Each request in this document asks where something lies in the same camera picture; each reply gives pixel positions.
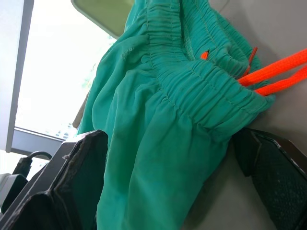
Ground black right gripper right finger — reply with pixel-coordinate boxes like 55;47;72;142
232;127;307;230

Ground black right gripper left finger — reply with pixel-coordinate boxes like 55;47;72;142
0;130;109;230

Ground teal green shorts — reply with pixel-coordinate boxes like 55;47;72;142
77;0;276;230

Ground pale green plastic bin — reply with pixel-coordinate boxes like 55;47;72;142
71;0;135;37

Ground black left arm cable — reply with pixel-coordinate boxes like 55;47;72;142
11;150;53;175

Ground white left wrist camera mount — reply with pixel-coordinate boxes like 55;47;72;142
0;172;28;213

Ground orange shorts drawstring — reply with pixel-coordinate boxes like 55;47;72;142
201;47;307;96

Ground grey window frame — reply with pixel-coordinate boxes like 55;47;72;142
4;0;65;154

